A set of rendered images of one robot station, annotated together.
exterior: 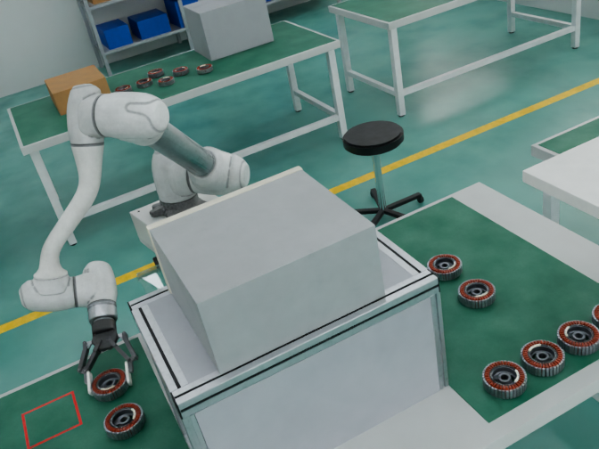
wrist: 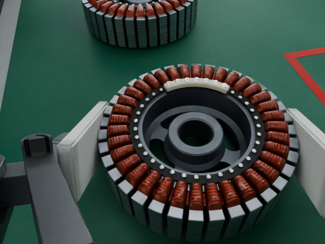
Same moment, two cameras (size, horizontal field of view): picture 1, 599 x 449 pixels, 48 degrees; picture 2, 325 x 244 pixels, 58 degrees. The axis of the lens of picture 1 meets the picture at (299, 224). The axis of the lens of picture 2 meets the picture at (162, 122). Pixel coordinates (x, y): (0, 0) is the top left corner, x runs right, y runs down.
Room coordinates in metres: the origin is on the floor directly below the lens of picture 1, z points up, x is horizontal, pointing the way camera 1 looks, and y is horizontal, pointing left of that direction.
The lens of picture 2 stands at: (1.65, 0.66, 0.91)
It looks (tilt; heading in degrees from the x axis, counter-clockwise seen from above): 49 degrees down; 189
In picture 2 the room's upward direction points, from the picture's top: 2 degrees counter-clockwise
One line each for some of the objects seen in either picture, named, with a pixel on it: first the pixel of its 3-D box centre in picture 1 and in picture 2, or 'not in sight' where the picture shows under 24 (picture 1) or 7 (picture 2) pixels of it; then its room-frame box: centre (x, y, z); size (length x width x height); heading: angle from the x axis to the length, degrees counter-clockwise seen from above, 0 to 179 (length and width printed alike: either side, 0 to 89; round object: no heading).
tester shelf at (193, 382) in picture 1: (277, 297); not in sight; (1.36, 0.09, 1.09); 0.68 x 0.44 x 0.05; 110
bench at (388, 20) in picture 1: (459, 27); not in sight; (5.44, -1.65, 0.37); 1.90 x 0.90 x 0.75; 110
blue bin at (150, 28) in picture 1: (149, 23); not in sight; (7.96, 1.21, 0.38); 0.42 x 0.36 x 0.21; 21
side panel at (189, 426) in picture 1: (188, 426); not in sight; (1.17, 0.37, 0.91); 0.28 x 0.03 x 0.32; 20
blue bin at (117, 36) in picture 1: (114, 34); not in sight; (7.82, 1.60, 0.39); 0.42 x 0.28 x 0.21; 21
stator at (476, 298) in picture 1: (476, 293); not in sight; (1.60, -0.49, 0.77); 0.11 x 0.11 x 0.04
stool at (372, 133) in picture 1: (381, 175); not in sight; (3.37, -0.52, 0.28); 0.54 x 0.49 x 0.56; 20
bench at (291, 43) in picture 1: (186, 123); not in sight; (4.59, 0.64, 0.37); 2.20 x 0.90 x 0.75; 110
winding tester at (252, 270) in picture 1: (263, 259); not in sight; (1.36, 0.10, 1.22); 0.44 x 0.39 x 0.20; 110
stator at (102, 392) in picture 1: (110, 384); (194, 140); (1.54, 0.66, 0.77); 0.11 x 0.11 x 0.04
